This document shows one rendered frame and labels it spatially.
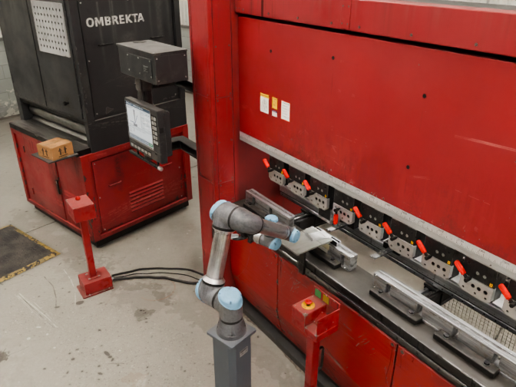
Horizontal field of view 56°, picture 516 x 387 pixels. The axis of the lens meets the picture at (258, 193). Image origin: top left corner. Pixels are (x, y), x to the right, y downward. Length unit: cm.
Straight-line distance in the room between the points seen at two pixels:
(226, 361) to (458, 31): 181
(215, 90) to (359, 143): 112
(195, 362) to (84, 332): 89
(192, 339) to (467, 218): 221
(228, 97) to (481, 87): 172
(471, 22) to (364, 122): 70
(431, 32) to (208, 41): 146
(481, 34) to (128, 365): 285
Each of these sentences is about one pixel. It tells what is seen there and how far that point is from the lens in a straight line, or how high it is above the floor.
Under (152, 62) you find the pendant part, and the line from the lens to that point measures 314.
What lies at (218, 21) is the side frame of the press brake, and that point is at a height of 212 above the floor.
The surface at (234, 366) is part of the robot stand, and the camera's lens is 259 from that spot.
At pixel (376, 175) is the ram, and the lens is 243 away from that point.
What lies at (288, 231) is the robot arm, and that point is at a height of 118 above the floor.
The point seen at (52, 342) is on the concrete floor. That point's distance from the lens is 391.
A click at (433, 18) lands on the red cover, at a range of 211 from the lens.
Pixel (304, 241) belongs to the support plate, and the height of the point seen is 100.
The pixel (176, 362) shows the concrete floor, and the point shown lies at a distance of 353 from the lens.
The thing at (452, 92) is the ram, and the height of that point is 199.
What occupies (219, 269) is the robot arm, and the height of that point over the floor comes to 108.
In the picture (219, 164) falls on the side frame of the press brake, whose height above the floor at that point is 119.
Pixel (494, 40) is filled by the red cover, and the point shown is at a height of 221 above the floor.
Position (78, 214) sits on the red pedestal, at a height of 75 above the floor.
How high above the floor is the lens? 247
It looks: 26 degrees down
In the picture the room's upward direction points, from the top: straight up
